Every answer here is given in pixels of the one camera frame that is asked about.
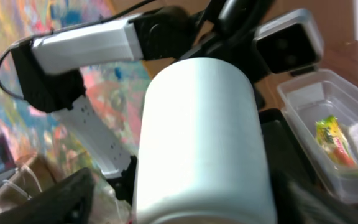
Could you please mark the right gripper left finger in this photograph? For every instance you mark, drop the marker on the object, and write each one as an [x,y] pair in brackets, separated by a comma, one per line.
[69,201]

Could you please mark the black plastic tray bin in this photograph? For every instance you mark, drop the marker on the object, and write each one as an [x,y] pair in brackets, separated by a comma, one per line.
[283,150]

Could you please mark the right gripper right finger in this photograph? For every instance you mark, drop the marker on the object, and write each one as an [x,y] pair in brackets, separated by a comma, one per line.
[298,203]

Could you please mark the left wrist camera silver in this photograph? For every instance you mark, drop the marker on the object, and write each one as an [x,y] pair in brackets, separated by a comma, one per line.
[289,42]

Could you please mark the green yellow snack wrapper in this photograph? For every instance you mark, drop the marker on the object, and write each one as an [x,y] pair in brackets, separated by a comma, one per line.
[333,142]

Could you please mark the clear plastic waste bin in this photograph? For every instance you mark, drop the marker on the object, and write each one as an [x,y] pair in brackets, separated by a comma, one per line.
[322,109]

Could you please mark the white cup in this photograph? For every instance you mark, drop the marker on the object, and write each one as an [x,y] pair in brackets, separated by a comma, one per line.
[201,155]

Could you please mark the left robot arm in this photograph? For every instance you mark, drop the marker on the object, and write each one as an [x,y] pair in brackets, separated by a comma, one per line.
[48,65]

